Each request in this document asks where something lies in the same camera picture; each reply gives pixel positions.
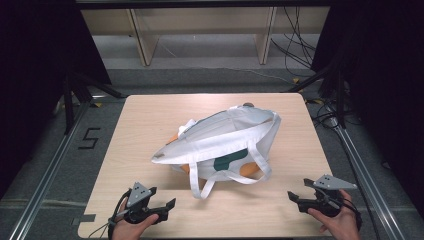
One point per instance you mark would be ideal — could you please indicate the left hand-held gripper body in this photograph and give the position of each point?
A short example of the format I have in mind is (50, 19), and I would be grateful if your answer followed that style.
(138, 194)

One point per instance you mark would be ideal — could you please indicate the light wooden shelf unit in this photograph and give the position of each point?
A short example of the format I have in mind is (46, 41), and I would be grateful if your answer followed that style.
(146, 43)

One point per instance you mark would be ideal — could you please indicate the aluminium floor rail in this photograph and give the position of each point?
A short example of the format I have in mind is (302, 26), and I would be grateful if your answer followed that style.
(46, 180)
(363, 180)

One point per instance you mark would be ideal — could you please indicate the small grey round object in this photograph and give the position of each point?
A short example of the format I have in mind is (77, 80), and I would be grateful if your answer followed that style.
(248, 104)

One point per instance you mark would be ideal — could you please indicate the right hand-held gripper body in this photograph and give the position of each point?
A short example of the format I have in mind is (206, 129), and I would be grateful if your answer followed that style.
(330, 182)

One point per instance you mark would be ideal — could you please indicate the person's right hand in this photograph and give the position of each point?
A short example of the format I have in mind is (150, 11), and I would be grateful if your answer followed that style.
(340, 225)

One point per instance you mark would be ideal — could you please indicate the black metal stand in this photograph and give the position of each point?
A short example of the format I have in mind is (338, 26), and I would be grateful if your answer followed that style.
(71, 100)
(338, 96)

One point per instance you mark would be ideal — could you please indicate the white canvas tote bag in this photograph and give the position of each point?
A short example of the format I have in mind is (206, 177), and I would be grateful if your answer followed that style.
(230, 133)

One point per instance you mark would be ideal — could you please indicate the black curtain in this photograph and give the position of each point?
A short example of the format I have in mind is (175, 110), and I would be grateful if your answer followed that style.
(36, 83)
(386, 83)

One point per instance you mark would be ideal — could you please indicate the person's left hand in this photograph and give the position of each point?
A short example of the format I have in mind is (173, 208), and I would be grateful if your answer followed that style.
(133, 230)

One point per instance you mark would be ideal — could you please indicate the black tape strip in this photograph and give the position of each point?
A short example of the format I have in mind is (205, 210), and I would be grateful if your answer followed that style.
(85, 219)

